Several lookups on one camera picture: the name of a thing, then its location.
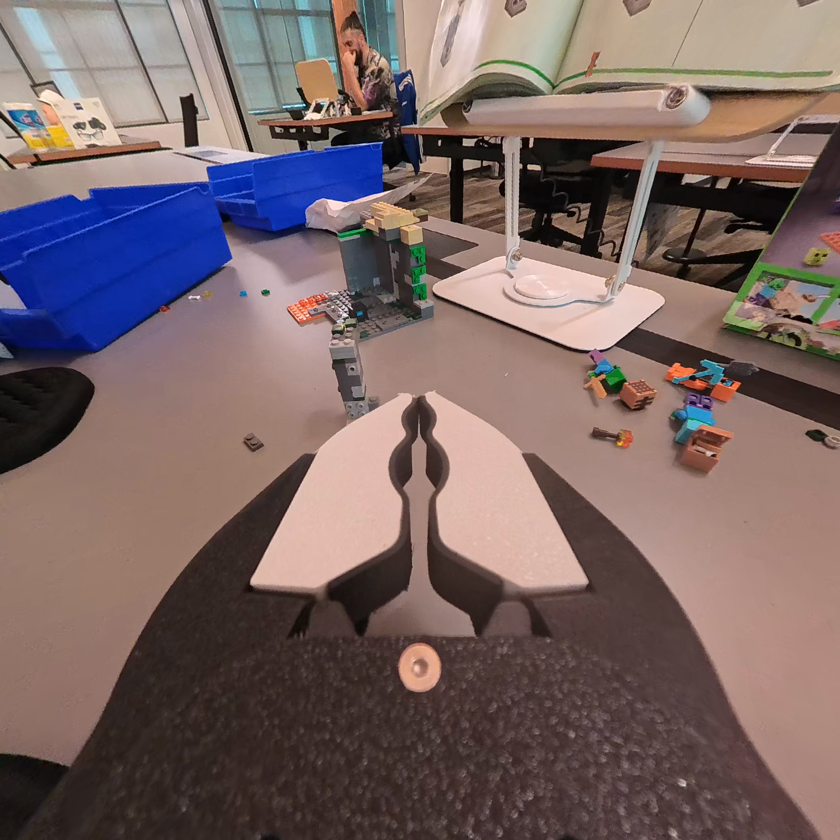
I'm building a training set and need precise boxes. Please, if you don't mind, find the black office chair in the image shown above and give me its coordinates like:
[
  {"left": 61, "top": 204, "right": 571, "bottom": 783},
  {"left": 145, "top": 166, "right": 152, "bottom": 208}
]
[
  {"left": 663, "top": 178, "right": 788, "bottom": 279},
  {"left": 519, "top": 138, "right": 618, "bottom": 253}
]

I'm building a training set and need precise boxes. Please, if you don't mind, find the black quilted wrist rest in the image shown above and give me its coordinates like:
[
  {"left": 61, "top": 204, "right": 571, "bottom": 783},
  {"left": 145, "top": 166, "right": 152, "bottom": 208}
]
[
  {"left": 0, "top": 367, "right": 95, "bottom": 475},
  {"left": 0, "top": 755, "right": 64, "bottom": 840}
]

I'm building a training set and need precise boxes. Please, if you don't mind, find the orange brick plate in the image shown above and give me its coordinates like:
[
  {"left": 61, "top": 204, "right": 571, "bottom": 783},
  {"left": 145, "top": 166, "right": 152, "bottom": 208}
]
[{"left": 287, "top": 292, "right": 329, "bottom": 326}]

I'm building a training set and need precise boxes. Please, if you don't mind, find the green toy box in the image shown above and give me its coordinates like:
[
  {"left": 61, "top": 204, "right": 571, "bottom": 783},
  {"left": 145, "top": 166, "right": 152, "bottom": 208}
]
[{"left": 722, "top": 164, "right": 840, "bottom": 362}]

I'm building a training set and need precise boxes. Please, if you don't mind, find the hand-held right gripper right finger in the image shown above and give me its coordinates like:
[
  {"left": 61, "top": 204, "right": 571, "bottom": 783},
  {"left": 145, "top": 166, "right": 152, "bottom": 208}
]
[{"left": 419, "top": 390, "right": 590, "bottom": 595}]

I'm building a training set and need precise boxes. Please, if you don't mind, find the open instruction booklet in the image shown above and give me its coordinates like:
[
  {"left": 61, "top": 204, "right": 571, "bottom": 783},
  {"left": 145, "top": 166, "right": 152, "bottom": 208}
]
[{"left": 418, "top": 0, "right": 840, "bottom": 126}]

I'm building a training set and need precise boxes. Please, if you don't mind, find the grey white brick column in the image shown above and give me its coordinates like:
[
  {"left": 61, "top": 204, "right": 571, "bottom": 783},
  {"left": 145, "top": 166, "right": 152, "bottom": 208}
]
[{"left": 329, "top": 319, "right": 383, "bottom": 422}]

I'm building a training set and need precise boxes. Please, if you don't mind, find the white crumpled bag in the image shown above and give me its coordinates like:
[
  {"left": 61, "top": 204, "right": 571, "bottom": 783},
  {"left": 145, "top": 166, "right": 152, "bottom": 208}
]
[{"left": 305, "top": 191, "right": 427, "bottom": 236}]

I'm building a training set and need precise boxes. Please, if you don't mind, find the grey green brick tower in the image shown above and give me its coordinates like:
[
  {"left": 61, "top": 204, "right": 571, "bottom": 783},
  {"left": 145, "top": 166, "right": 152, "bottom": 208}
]
[{"left": 325, "top": 200, "right": 435, "bottom": 342}]

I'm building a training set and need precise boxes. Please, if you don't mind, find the pile of colourful brick figures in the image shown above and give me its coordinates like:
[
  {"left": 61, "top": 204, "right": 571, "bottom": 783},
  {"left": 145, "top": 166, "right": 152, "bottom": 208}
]
[{"left": 582, "top": 348, "right": 739, "bottom": 476}]

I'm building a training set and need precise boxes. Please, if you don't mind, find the wooden office table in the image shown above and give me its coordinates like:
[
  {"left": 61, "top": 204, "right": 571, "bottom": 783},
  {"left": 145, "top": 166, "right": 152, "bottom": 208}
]
[
  {"left": 591, "top": 129, "right": 840, "bottom": 187},
  {"left": 256, "top": 111, "right": 395, "bottom": 149},
  {"left": 0, "top": 137, "right": 166, "bottom": 168}
]

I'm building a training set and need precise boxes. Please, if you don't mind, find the white product box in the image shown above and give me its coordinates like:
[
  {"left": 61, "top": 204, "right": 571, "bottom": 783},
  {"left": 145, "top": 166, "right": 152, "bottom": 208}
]
[{"left": 40, "top": 90, "right": 123, "bottom": 149}]

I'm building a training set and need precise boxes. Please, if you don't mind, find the yellow cardboard box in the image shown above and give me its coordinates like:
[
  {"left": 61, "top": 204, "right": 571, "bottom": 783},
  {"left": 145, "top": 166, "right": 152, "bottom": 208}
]
[{"left": 0, "top": 103, "right": 73, "bottom": 151}]

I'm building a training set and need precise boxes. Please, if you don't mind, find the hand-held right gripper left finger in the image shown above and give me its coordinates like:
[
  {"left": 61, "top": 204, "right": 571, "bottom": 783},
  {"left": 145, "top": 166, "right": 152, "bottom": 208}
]
[{"left": 248, "top": 390, "right": 420, "bottom": 599}]

